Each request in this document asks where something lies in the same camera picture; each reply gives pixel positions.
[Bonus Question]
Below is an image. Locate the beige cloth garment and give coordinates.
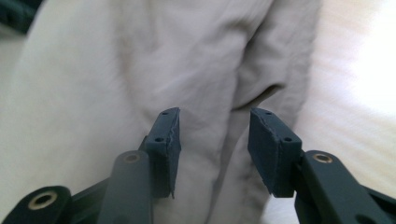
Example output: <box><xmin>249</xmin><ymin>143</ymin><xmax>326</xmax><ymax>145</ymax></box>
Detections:
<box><xmin>0</xmin><ymin>0</ymin><xmax>322</xmax><ymax>224</ymax></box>

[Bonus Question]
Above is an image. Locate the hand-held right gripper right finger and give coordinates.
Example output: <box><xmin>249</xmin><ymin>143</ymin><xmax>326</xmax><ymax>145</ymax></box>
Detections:
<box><xmin>247</xmin><ymin>106</ymin><xmax>303</xmax><ymax>199</ymax></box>

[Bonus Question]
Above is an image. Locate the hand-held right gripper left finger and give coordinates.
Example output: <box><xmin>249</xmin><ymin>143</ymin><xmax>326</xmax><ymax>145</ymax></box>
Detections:
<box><xmin>144</xmin><ymin>106</ymin><xmax>182</xmax><ymax>199</ymax></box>

